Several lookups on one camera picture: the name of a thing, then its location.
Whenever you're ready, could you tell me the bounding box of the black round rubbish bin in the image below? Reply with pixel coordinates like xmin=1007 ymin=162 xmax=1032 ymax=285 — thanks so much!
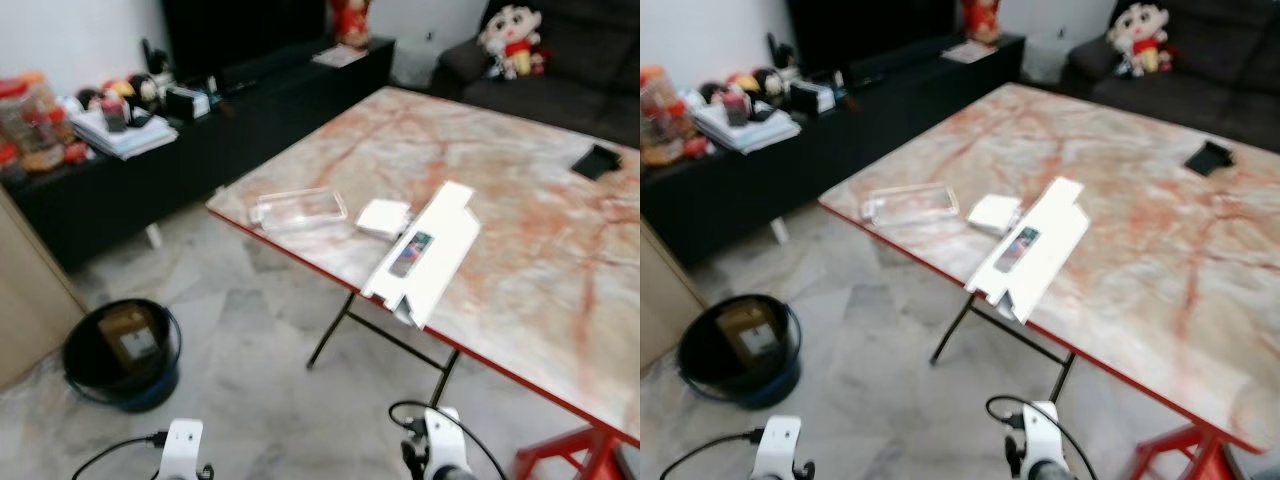
xmin=676 ymin=292 xmax=804 ymax=410
xmin=61 ymin=297 xmax=184 ymax=414

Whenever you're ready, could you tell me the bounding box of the brown cardboard packet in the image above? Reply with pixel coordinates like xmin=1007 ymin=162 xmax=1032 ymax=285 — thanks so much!
xmin=714 ymin=304 xmax=782 ymax=364
xmin=96 ymin=307 xmax=164 ymax=370

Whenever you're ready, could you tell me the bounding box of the red plastic stool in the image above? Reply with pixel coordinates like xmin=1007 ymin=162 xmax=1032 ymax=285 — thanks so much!
xmin=514 ymin=424 xmax=627 ymax=480
xmin=1129 ymin=423 xmax=1257 ymax=480

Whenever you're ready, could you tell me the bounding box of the long white phone carton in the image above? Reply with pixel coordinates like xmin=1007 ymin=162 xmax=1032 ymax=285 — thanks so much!
xmin=964 ymin=176 xmax=1090 ymax=325
xmin=359 ymin=180 xmax=484 ymax=332

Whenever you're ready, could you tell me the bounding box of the light wooden cupboard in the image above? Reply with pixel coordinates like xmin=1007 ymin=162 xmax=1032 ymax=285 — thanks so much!
xmin=640 ymin=218 xmax=707 ymax=373
xmin=0 ymin=184 xmax=90 ymax=394

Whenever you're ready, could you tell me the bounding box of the clear plastic tray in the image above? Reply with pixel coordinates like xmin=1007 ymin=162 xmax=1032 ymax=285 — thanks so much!
xmin=859 ymin=182 xmax=962 ymax=230
xmin=247 ymin=186 xmax=350 ymax=235

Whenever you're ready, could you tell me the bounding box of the black low tv cabinet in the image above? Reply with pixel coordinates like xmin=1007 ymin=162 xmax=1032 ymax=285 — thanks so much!
xmin=640 ymin=32 xmax=1027 ymax=268
xmin=0 ymin=37 xmax=397 ymax=273

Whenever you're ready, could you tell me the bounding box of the stack of white papers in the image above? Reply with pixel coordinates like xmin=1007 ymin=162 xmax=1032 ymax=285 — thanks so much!
xmin=691 ymin=99 xmax=802 ymax=157
xmin=69 ymin=107 xmax=180 ymax=162

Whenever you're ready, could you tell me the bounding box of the small black case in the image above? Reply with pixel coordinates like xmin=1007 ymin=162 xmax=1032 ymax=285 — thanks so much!
xmin=569 ymin=142 xmax=624 ymax=184
xmin=1183 ymin=139 xmax=1237 ymax=179

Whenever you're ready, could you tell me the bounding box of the small black white box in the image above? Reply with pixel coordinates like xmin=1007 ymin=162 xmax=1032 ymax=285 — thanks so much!
xmin=164 ymin=86 xmax=212 ymax=122
xmin=789 ymin=79 xmax=837 ymax=115

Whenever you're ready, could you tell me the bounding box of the clear snack jar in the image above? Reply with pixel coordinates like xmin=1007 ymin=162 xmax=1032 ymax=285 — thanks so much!
xmin=640 ymin=64 xmax=693 ymax=168
xmin=0 ymin=71 xmax=65 ymax=174

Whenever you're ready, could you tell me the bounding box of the black figurine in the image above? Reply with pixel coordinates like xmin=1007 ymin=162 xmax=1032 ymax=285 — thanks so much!
xmin=137 ymin=37 xmax=167 ymax=107
xmin=764 ymin=32 xmax=797 ymax=97

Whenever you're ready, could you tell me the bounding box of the dark grey sofa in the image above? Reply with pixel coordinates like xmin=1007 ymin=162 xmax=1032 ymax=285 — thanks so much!
xmin=434 ymin=0 xmax=641 ymax=150
xmin=1061 ymin=0 xmax=1280 ymax=154

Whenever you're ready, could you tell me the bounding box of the white printed booklet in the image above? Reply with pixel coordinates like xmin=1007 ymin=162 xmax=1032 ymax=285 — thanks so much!
xmin=942 ymin=41 xmax=999 ymax=65
xmin=311 ymin=44 xmax=370 ymax=69

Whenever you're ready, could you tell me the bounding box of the cartoon boy plush doll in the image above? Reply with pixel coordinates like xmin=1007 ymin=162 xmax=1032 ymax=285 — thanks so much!
xmin=477 ymin=4 xmax=549 ymax=80
xmin=1106 ymin=1 xmax=1177 ymax=77

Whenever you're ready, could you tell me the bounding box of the red festive figure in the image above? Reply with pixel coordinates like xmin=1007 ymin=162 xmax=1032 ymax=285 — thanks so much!
xmin=961 ymin=0 xmax=1005 ymax=45
xmin=329 ymin=0 xmax=374 ymax=50

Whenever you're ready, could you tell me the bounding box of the black television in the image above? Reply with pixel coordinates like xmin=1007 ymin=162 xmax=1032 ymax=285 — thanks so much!
xmin=159 ymin=0 xmax=337 ymax=87
xmin=786 ymin=0 xmax=960 ymax=78

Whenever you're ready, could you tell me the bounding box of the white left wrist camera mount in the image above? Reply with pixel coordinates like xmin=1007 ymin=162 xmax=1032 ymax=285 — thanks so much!
xmin=159 ymin=419 xmax=205 ymax=480
xmin=752 ymin=416 xmax=802 ymax=480

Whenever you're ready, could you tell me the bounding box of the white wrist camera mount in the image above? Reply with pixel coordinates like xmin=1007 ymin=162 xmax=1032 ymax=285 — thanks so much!
xmin=421 ymin=406 xmax=467 ymax=479
xmin=1019 ymin=401 xmax=1064 ymax=472
xmin=752 ymin=416 xmax=802 ymax=480
xmin=159 ymin=419 xmax=205 ymax=480

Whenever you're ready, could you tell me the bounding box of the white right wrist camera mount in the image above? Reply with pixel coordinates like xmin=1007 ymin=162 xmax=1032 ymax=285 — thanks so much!
xmin=1019 ymin=401 xmax=1064 ymax=472
xmin=421 ymin=406 xmax=467 ymax=479

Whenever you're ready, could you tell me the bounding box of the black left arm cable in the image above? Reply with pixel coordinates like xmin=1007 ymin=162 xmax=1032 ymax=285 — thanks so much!
xmin=659 ymin=427 xmax=767 ymax=480
xmin=70 ymin=431 xmax=170 ymax=480

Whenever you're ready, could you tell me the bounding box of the black metal table frame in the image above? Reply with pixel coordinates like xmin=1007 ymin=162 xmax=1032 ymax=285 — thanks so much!
xmin=304 ymin=289 xmax=462 ymax=407
xmin=927 ymin=292 xmax=1077 ymax=402

